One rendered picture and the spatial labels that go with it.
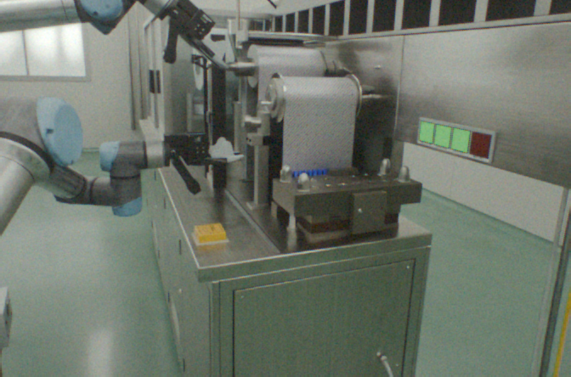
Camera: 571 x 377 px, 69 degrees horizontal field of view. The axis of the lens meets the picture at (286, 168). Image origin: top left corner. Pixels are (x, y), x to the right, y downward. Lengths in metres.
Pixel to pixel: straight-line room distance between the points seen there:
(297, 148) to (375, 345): 0.61
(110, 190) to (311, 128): 0.58
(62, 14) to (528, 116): 0.97
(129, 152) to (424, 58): 0.80
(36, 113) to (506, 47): 0.90
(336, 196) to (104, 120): 5.83
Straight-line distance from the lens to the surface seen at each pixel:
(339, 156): 1.31
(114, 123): 6.74
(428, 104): 1.18
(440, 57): 1.16
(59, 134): 0.77
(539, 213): 3.94
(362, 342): 1.30
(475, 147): 1.05
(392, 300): 1.28
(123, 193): 1.13
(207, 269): 0.99
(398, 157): 1.61
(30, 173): 0.77
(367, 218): 1.16
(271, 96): 1.24
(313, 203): 1.08
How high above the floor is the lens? 1.35
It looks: 14 degrees down
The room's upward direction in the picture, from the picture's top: 2 degrees clockwise
